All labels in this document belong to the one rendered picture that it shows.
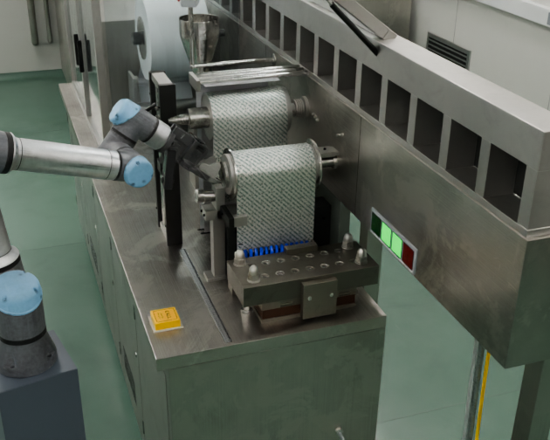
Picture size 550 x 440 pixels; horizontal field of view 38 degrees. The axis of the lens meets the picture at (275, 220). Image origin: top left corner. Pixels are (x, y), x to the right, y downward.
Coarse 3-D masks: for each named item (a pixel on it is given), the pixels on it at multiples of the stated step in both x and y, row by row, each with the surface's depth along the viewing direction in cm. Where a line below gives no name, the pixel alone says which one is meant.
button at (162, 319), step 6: (150, 312) 220; (156, 312) 220; (162, 312) 220; (168, 312) 220; (174, 312) 220; (156, 318) 217; (162, 318) 217; (168, 318) 217; (174, 318) 217; (156, 324) 215; (162, 324) 215; (168, 324) 216; (174, 324) 217; (180, 324) 217; (156, 330) 216
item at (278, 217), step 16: (272, 192) 224; (288, 192) 226; (304, 192) 228; (240, 208) 223; (256, 208) 225; (272, 208) 227; (288, 208) 228; (304, 208) 230; (256, 224) 227; (272, 224) 229; (288, 224) 231; (304, 224) 233; (240, 240) 228; (256, 240) 230; (272, 240) 231; (288, 240) 233; (304, 240) 235
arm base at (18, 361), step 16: (0, 336) 196; (48, 336) 202; (0, 352) 197; (16, 352) 195; (32, 352) 196; (48, 352) 202; (0, 368) 198; (16, 368) 196; (32, 368) 197; (48, 368) 200
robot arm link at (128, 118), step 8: (120, 104) 205; (128, 104) 204; (136, 104) 208; (112, 112) 207; (120, 112) 203; (128, 112) 204; (136, 112) 205; (144, 112) 207; (112, 120) 205; (120, 120) 204; (128, 120) 204; (136, 120) 205; (144, 120) 206; (152, 120) 208; (120, 128) 205; (128, 128) 205; (136, 128) 206; (144, 128) 207; (152, 128) 208; (128, 136) 206; (136, 136) 207; (144, 136) 208
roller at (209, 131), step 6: (204, 96) 242; (288, 96) 243; (204, 102) 243; (288, 102) 243; (210, 108) 236; (288, 108) 242; (210, 114) 238; (288, 114) 243; (210, 120) 239; (288, 120) 244; (210, 126) 239; (288, 126) 246; (210, 132) 241; (210, 138) 242
